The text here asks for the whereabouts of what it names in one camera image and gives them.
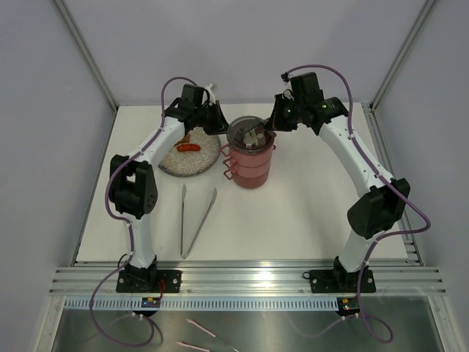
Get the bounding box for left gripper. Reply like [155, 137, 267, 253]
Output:
[193, 100, 232, 136]

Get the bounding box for pink lunch container with handle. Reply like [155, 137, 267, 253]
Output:
[220, 142, 276, 166]

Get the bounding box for grey glass pot lid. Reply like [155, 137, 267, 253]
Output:
[226, 116, 275, 153]

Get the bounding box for metal tongs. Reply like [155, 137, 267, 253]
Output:
[180, 183, 218, 260]

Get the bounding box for dark red lunch container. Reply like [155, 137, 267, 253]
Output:
[224, 170, 270, 189]

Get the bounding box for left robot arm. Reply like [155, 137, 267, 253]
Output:
[105, 98, 228, 292]

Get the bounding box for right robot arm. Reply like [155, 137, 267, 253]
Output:
[266, 94, 410, 290]

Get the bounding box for speckled ceramic plate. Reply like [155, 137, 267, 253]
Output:
[158, 127, 221, 177]

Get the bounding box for red sausage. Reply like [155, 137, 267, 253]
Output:
[177, 143, 202, 153]

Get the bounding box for pink stick upper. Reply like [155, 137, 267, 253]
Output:
[185, 318, 217, 338]

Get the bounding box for pink stick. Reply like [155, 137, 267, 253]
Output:
[176, 341, 210, 352]
[185, 318, 217, 338]

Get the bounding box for pink stick lower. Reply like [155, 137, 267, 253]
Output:
[176, 341, 210, 352]

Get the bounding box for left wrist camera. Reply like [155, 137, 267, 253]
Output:
[181, 84, 215, 107]

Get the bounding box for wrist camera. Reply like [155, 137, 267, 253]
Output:
[289, 72, 324, 102]
[181, 84, 215, 107]

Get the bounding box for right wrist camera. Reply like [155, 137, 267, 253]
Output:
[289, 72, 324, 102]

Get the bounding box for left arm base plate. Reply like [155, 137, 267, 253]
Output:
[116, 269, 182, 293]

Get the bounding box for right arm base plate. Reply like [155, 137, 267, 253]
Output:
[302, 269, 377, 294]

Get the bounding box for left aluminium post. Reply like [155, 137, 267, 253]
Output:
[51, 0, 119, 114]

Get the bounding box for aluminium post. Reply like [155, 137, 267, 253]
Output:
[51, 0, 119, 114]
[369, 0, 439, 112]

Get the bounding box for right aluminium post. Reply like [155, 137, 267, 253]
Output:
[369, 0, 439, 112]

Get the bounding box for aluminium front rail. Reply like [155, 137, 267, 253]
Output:
[48, 260, 446, 296]

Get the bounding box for white slotted cable duct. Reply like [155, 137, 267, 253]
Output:
[64, 296, 340, 311]

